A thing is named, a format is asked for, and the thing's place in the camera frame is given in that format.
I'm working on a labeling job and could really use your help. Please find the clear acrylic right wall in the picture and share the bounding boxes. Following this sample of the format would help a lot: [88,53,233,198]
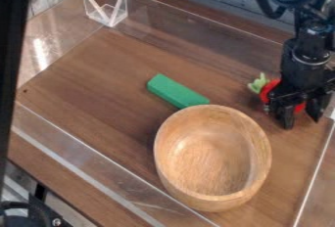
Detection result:
[292,107,335,227]

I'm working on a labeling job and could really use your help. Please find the clear acrylic wall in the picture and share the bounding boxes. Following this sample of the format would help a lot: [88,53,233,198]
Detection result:
[292,107,335,227]
[9,103,218,227]
[114,0,335,117]

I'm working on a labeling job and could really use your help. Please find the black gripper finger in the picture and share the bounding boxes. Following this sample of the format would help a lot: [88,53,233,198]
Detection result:
[305,93,332,122]
[275,105,296,129]

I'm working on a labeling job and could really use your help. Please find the green rectangular block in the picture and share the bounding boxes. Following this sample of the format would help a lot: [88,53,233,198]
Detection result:
[146,73,209,109]

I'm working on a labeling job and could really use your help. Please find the clear acrylic front wall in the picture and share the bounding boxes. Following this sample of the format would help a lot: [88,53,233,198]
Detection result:
[9,103,218,227]

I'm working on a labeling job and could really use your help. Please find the black clamp with cable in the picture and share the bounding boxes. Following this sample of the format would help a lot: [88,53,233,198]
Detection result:
[0,195,74,227]

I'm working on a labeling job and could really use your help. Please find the red toy strawberry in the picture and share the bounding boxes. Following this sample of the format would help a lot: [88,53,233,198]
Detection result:
[246,71,307,114]

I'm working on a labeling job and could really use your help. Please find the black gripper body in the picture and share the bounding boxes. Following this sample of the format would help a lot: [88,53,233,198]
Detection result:
[267,39,335,113]

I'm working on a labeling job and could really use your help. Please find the clear acrylic back wall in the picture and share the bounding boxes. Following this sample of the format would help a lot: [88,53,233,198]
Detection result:
[114,0,335,117]

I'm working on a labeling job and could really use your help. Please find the wooden bowl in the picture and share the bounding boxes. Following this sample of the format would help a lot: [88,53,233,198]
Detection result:
[153,105,272,212]

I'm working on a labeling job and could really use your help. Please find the black vertical pole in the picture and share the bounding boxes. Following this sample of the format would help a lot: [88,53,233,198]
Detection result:
[0,0,29,199]

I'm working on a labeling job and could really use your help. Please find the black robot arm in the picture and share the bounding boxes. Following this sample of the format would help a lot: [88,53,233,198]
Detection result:
[248,0,335,129]

